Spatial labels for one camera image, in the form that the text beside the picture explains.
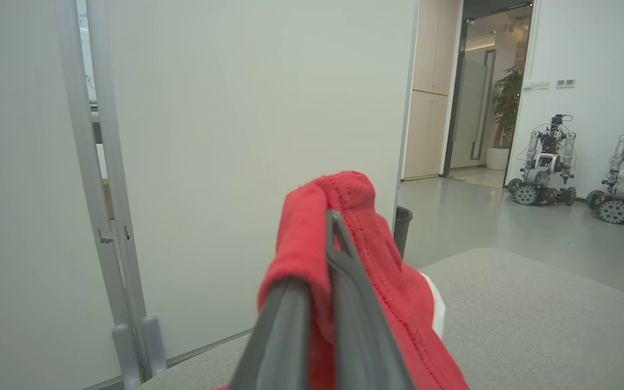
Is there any white plant pot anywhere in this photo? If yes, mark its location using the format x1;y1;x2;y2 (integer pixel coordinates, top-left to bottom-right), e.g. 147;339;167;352
485;146;511;171

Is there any frosted glass door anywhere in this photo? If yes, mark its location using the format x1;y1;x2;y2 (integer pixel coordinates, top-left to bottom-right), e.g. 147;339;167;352
449;49;497;170

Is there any beige wall cabinet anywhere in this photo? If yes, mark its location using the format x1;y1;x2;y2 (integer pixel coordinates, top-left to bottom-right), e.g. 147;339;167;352
403;0;462;180

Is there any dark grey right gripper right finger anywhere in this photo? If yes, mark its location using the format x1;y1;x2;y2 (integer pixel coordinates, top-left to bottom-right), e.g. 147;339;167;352
325;208;416;390

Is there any green potted plant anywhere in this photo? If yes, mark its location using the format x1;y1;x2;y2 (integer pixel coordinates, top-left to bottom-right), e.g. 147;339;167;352
491;66;524;150

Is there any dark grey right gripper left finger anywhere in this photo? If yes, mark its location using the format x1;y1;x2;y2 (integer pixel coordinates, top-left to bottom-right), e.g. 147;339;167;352
230;276;313;390

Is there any upright grey partition foot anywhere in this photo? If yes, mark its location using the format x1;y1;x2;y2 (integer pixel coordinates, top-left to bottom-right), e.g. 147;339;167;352
140;315;168;378
112;323;142;390

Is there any grey wheeled robot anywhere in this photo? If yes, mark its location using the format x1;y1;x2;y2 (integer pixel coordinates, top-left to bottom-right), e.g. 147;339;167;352
586;115;624;225
507;114;579;206

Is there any black waste bin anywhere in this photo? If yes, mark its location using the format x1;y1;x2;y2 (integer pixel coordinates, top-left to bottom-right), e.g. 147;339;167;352
393;206;414;259

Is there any red jersey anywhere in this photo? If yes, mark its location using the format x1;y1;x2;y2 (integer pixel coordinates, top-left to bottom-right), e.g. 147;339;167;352
212;171;470;390

